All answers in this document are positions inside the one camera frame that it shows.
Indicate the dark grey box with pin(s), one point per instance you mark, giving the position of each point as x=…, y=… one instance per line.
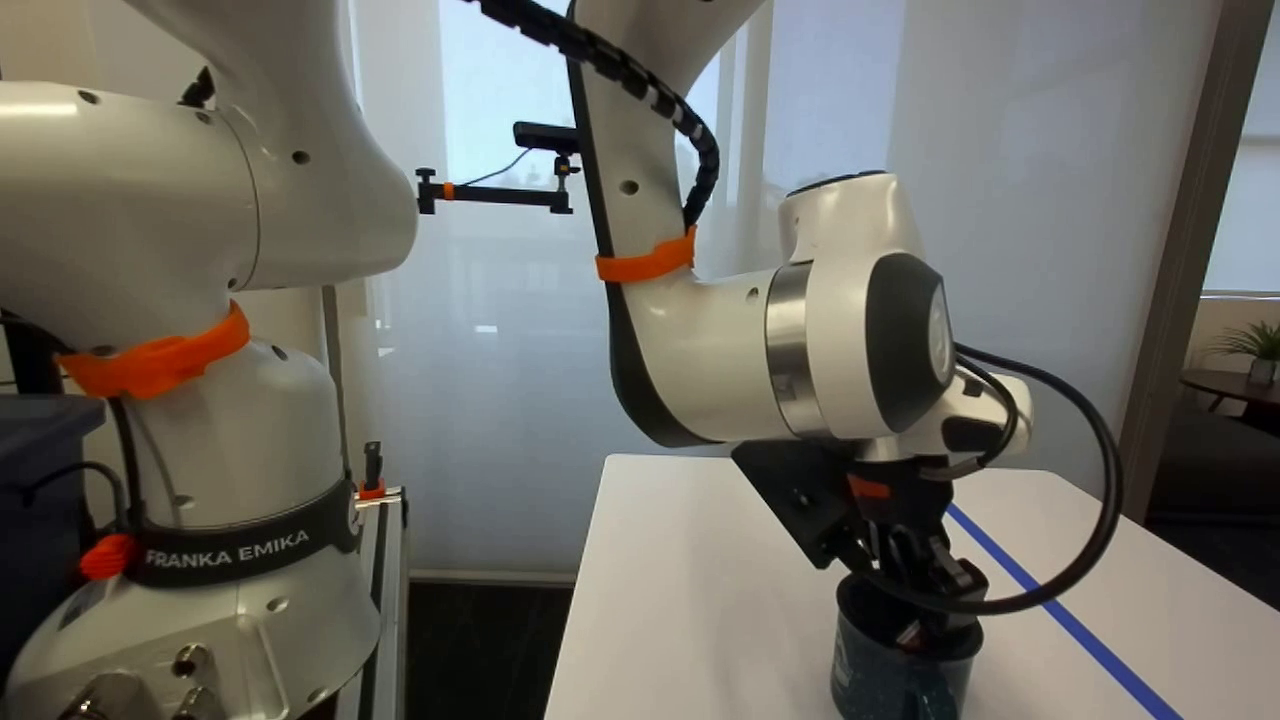
x=40, y=500

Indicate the dark blue speckled cup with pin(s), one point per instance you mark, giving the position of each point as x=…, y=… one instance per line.
x=880, y=680

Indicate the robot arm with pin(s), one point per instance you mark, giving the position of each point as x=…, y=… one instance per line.
x=700, y=340

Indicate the potted plant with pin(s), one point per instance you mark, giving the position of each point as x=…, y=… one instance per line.
x=1255, y=348

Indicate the blue tape strip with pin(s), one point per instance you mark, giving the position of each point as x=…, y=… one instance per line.
x=1060, y=612

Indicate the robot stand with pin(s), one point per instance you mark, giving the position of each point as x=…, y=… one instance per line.
x=388, y=600

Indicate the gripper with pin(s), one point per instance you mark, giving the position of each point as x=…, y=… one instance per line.
x=900, y=500

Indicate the round dark side table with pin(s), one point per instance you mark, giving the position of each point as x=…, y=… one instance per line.
x=1235, y=388

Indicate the camera on mount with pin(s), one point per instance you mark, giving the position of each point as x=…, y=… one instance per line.
x=500, y=194

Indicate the black clamp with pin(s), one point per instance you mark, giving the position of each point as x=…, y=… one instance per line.
x=373, y=468

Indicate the window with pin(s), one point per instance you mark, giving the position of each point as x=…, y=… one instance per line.
x=1250, y=150

